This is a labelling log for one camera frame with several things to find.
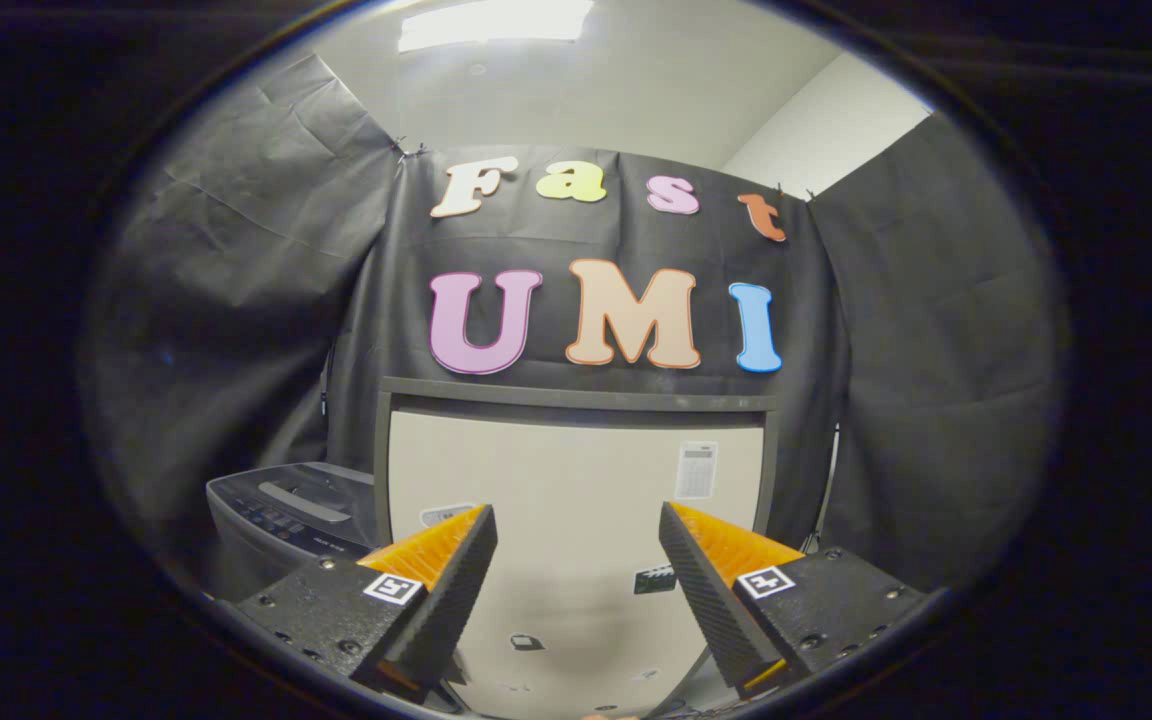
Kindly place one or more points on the dark grey washing machine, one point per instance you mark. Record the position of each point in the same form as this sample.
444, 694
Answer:
276, 520

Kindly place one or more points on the ceiling light panel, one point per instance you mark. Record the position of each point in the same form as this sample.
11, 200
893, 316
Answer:
496, 22

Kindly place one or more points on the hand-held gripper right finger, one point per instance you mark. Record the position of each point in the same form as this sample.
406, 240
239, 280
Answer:
711, 600

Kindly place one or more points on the grey cabinet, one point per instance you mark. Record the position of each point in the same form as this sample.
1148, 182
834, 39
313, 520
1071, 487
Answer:
576, 470

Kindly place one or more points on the black backdrop cloth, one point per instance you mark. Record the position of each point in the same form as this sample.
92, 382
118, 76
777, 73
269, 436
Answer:
236, 330

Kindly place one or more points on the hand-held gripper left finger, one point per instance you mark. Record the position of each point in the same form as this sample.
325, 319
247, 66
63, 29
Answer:
451, 610

